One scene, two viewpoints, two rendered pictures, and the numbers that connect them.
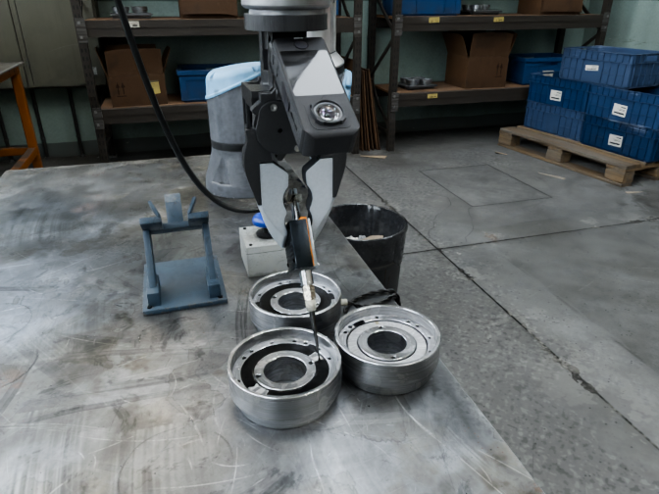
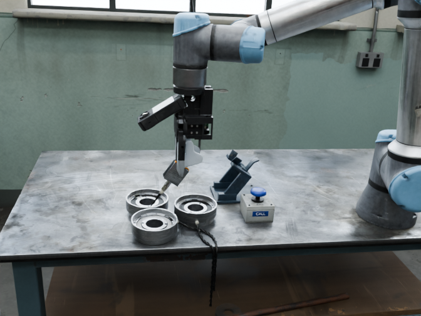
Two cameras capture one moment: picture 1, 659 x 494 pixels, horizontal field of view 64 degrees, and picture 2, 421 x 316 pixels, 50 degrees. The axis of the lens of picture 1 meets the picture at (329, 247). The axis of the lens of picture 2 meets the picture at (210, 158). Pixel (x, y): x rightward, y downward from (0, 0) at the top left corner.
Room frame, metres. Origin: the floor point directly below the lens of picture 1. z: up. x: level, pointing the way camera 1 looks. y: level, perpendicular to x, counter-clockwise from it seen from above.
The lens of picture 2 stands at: (0.65, -0.94, 1.36)
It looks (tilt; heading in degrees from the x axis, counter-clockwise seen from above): 22 degrees down; 96
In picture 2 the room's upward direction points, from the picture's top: 3 degrees clockwise
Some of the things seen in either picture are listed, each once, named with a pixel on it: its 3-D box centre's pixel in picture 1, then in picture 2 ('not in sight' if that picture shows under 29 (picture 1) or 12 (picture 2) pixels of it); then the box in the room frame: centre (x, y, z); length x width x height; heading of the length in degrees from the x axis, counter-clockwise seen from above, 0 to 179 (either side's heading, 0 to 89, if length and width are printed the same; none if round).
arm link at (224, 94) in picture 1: (242, 100); (399, 157); (1.00, 0.16, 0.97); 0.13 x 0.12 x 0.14; 90
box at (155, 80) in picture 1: (136, 74); not in sight; (3.88, 1.36, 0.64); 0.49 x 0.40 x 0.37; 112
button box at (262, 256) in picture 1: (268, 245); (259, 207); (0.67, 0.09, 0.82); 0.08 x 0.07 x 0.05; 17
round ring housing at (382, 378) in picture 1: (386, 348); (154, 226); (0.44, -0.06, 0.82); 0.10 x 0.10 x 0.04
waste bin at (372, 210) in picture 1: (358, 273); not in sight; (1.71, -0.11, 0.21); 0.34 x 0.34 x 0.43
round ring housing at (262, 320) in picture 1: (295, 307); (195, 210); (0.52, 0.04, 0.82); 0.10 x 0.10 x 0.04
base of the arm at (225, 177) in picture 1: (243, 161); (388, 197); (1.00, 0.17, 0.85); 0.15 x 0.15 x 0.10
